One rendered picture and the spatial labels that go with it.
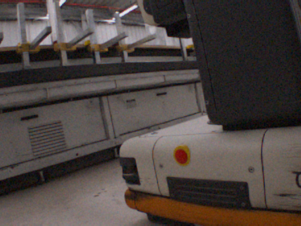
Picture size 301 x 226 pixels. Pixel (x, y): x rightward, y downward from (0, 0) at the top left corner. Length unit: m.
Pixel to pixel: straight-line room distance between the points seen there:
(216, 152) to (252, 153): 0.08
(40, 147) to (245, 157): 1.43
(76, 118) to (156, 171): 1.25
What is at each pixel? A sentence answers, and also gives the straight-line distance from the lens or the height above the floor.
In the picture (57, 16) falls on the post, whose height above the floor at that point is 1.03.
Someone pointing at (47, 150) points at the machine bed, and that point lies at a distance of 1.75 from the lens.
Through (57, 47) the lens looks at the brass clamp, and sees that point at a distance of 1.61.
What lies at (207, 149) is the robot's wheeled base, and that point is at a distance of 0.57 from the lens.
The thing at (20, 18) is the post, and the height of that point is 1.02.
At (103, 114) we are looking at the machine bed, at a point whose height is 0.36.
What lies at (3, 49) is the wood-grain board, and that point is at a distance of 1.69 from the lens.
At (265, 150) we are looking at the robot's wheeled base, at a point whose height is 0.25.
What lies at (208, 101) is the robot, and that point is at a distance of 0.58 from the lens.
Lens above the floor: 0.38
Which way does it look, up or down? 3 degrees down
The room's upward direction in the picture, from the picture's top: 11 degrees counter-clockwise
